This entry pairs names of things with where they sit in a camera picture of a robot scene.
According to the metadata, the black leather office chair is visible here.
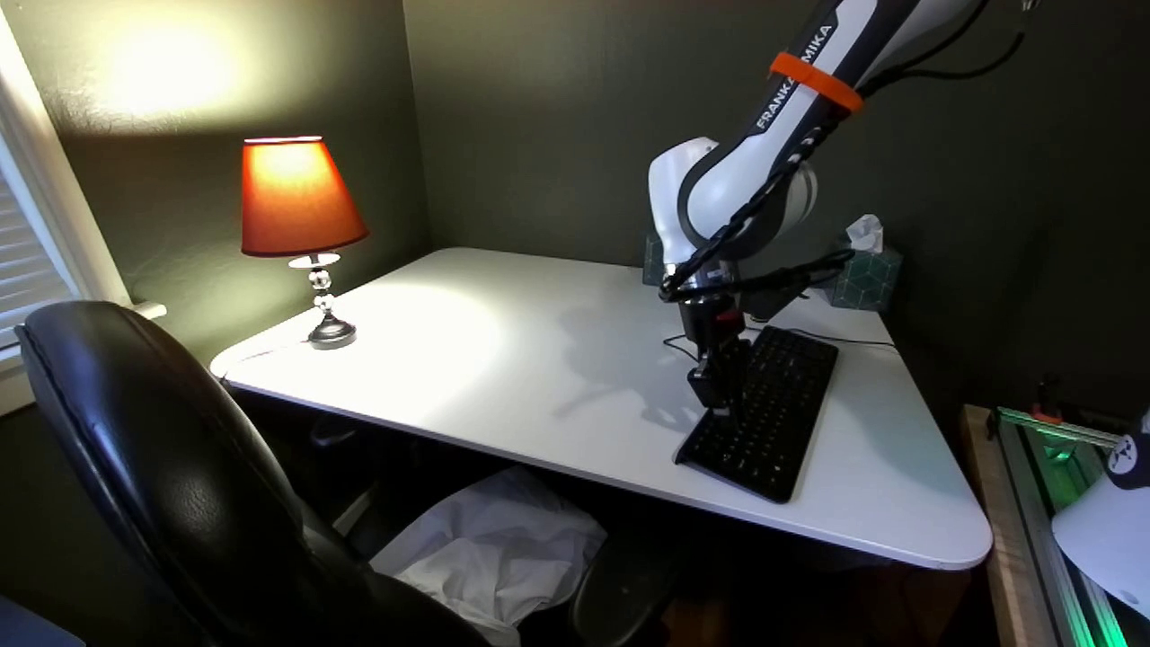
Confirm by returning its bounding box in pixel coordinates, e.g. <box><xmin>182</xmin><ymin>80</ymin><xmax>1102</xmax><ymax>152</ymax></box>
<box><xmin>11</xmin><ymin>297</ymin><xmax>483</xmax><ymax>647</ymax></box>

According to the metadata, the black cap white logo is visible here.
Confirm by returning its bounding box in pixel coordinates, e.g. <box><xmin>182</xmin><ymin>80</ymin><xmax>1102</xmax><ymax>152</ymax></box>
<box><xmin>1097</xmin><ymin>409</ymin><xmax>1150</xmax><ymax>494</ymax></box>

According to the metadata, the thin black keyboard cable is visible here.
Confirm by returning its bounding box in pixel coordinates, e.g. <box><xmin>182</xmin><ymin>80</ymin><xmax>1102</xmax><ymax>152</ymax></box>
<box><xmin>661</xmin><ymin>326</ymin><xmax>713</xmax><ymax>368</ymax></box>

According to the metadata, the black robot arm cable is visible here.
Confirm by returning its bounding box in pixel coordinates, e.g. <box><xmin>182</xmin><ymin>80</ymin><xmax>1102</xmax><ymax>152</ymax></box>
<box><xmin>659</xmin><ymin>0</ymin><xmax>1034</xmax><ymax>301</ymax></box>

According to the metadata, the white crumpled cloth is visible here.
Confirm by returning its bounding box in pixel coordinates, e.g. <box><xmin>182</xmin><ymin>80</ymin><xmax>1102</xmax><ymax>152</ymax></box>
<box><xmin>367</xmin><ymin>463</ymin><xmax>610</xmax><ymax>647</ymax></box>

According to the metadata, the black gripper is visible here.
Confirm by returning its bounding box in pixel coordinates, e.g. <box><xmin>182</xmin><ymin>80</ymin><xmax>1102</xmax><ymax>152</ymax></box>
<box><xmin>675</xmin><ymin>284</ymin><xmax>748</xmax><ymax>416</ymax></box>

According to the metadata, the table lamp orange shade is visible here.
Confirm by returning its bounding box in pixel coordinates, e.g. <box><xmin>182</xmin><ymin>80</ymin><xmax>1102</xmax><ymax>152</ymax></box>
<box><xmin>235</xmin><ymin>133</ymin><xmax>373</xmax><ymax>354</ymax></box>

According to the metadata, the wooden frame with green light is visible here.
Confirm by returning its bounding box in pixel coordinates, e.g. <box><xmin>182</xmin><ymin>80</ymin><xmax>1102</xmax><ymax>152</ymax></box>
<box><xmin>956</xmin><ymin>398</ymin><xmax>1150</xmax><ymax>647</ymax></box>

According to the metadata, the white window blind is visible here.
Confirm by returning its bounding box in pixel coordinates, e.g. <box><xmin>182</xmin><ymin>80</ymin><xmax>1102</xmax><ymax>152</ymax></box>
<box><xmin>0</xmin><ymin>118</ymin><xmax>80</xmax><ymax>362</ymax></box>

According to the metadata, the white dome shaped object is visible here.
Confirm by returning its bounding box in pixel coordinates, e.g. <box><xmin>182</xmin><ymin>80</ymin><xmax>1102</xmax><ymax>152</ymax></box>
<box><xmin>1049</xmin><ymin>472</ymin><xmax>1150</xmax><ymax>622</ymax></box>

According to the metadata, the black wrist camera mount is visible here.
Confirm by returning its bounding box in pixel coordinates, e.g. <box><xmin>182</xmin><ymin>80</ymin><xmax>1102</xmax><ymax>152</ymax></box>
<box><xmin>731</xmin><ymin>249</ymin><xmax>849</xmax><ymax>325</ymax></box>

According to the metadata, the black computer keyboard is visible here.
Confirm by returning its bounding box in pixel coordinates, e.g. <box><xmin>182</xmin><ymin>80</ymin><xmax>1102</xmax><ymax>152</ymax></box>
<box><xmin>672</xmin><ymin>325</ymin><xmax>841</xmax><ymax>508</ymax></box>

